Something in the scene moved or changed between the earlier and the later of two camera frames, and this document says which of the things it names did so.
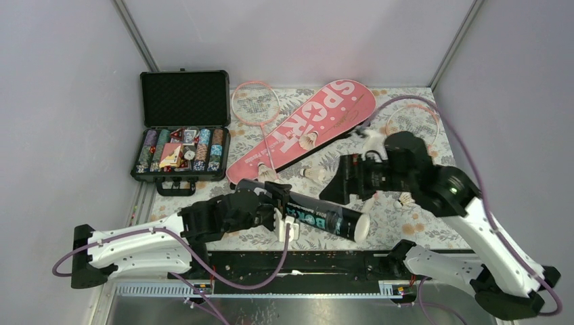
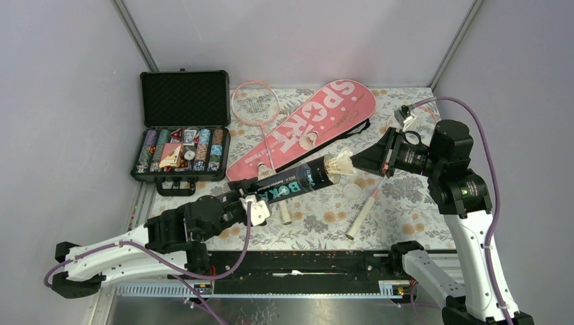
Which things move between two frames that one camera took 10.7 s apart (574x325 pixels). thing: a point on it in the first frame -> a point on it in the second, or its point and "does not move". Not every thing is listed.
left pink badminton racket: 256,102 does not move
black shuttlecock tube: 320,215 -> 294,180
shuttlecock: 315,172 -> 339,162
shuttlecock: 307,141 does not move
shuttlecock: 266,174 does not move
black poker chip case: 186,137 does not move
